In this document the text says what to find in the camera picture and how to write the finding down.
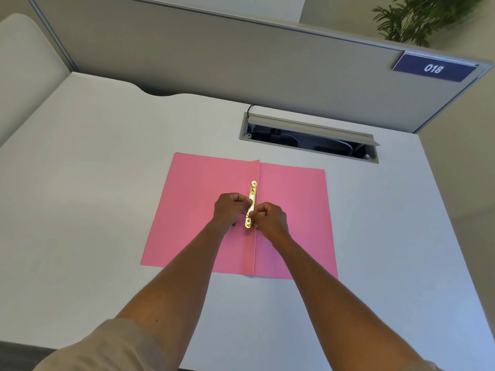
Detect blue partition label plate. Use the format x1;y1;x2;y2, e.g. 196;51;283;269
391;52;480;83

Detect pink paper file folder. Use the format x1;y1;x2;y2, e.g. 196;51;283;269
140;152;339;280

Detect person's right forearm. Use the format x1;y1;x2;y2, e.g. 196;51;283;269
267;232;426;371

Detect person's left hand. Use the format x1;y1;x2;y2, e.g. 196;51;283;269
213;192;253;228

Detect beige shirt sleeve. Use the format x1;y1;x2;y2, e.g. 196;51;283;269
33;318;171;371

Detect green potted plant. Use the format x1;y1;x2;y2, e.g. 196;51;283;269
372;0;489;47

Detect person's right hand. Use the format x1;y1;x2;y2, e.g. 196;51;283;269
248;202;291;238

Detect white side desk divider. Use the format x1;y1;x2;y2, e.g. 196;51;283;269
0;13;71;147

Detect grey desk cable tray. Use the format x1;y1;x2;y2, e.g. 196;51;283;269
239;111;381;164

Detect gold metal file fastener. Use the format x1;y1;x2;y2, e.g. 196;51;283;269
245;181;258;229

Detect person's left forearm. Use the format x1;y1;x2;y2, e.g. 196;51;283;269
115;222;238;360

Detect grey desk partition panel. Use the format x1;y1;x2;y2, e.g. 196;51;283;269
25;0;495;134

